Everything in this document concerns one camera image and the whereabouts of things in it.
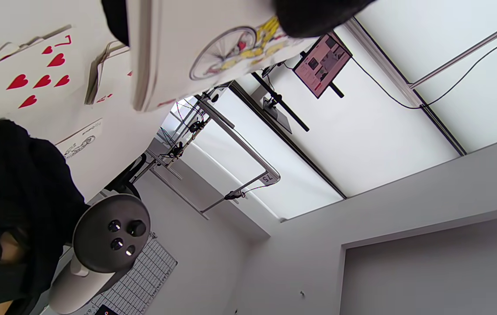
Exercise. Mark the joker playing card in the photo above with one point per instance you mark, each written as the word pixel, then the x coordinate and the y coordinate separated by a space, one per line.
pixel 82 138

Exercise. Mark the grey right hand controller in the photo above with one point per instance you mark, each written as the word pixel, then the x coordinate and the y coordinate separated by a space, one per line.
pixel 99 218

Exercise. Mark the deck of playing cards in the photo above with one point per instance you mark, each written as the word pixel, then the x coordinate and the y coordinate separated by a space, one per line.
pixel 178 43

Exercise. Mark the aluminium rig frame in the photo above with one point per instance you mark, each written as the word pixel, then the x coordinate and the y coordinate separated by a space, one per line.
pixel 467 52

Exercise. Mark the person's left hand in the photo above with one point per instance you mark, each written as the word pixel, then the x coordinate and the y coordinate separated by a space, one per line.
pixel 318 15

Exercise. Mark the pile of diamonds cards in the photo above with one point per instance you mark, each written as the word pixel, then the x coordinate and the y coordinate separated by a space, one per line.
pixel 93 74

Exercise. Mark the white grid calibration board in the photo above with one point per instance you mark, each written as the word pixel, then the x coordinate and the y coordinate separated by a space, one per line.
pixel 143 280

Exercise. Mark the computer monitor on stand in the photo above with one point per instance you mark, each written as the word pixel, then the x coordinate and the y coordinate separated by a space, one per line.
pixel 322 63

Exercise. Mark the aluminium frame with tag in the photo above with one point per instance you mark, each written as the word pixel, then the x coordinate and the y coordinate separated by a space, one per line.
pixel 239 140

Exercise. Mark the person's right hand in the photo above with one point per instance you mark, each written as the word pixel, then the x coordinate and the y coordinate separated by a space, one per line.
pixel 25 197

